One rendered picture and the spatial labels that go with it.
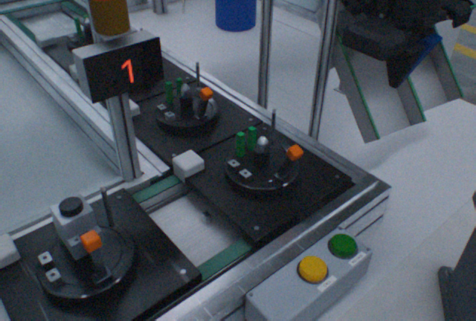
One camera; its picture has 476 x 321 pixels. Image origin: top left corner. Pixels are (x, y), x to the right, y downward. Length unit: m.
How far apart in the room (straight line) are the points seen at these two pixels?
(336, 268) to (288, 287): 0.08
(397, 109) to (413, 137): 0.23
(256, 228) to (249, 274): 0.08
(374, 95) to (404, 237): 0.29
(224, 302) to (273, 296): 0.07
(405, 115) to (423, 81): 0.12
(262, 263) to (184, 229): 0.17
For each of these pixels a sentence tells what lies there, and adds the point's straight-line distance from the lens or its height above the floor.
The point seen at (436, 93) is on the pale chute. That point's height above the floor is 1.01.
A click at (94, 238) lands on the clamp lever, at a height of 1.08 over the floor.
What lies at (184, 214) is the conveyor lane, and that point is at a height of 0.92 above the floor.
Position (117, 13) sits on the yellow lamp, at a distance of 0.64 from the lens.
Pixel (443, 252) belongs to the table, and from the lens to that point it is 0.92.
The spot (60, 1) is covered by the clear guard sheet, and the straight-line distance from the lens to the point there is 0.66.
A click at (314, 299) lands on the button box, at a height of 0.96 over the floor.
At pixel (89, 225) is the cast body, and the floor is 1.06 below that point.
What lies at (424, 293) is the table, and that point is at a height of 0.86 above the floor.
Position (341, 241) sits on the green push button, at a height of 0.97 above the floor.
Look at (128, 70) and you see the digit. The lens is 0.67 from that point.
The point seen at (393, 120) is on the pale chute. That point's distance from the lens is 0.95.
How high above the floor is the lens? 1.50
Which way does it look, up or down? 37 degrees down
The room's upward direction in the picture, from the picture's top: 1 degrees clockwise
